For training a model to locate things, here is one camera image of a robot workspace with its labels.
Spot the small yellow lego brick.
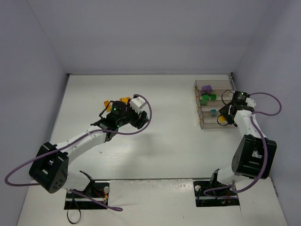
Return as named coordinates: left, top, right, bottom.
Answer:
left=219, top=115, right=226, bottom=122

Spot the green hollow square lego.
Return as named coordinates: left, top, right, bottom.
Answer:
left=210, top=94, right=217, bottom=101

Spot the teal cube lego brick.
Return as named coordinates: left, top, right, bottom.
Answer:
left=210, top=109, right=217, bottom=117

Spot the purple butterfly curved lego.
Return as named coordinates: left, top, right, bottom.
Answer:
left=201, top=85, right=213, bottom=94

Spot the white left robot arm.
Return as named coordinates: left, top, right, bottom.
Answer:
left=29, top=97, right=150, bottom=194

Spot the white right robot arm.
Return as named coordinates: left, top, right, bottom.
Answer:
left=210, top=91, right=277, bottom=189

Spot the yellow long lego brick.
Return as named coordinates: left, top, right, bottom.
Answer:
left=104, top=100, right=111, bottom=112

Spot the yellow flat lego brick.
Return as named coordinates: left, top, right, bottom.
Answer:
left=119, top=97, right=130, bottom=104

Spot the clear purple-lego bin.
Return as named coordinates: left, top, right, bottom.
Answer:
left=194, top=80, right=234, bottom=90

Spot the clear green-lego bin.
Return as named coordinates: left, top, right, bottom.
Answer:
left=195, top=89, right=233, bottom=103

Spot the clear yellow-lego bin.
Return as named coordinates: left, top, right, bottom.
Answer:
left=198, top=115, right=236, bottom=129

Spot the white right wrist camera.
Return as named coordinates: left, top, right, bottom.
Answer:
left=246, top=97, right=256, bottom=108

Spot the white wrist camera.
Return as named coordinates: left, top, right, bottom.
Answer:
left=246, top=97, right=256, bottom=108
left=129, top=97, right=146, bottom=114

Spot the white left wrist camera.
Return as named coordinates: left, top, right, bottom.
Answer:
left=129, top=97, right=146, bottom=114

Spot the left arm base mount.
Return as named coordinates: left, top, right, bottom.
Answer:
left=64, top=171, right=110, bottom=210

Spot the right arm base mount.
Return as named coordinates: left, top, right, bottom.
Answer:
left=193, top=173, right=240, bottom=208

